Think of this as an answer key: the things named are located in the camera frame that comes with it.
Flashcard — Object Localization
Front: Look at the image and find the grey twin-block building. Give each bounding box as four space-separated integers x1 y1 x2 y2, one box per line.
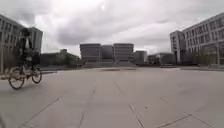
79 42 148 66

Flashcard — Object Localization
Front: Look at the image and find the low dark building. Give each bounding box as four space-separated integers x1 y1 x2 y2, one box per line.
146 52 177 66

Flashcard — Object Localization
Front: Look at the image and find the low green-roofed building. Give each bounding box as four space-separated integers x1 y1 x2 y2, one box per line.
39 48 81 68

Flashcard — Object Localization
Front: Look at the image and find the person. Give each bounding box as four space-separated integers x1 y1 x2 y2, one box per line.
16 27 37 75

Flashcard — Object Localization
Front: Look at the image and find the bicycle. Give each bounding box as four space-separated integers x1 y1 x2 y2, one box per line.
8 58 43 91

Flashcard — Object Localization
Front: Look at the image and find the large white grid-windowed building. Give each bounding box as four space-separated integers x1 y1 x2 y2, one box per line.
169 12 224 66

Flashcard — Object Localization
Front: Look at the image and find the row of trees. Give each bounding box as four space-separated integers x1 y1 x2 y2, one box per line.
189 44 224 67

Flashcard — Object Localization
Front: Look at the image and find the pale grid-windowed building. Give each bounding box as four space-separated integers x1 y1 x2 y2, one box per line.
0 13 44 73

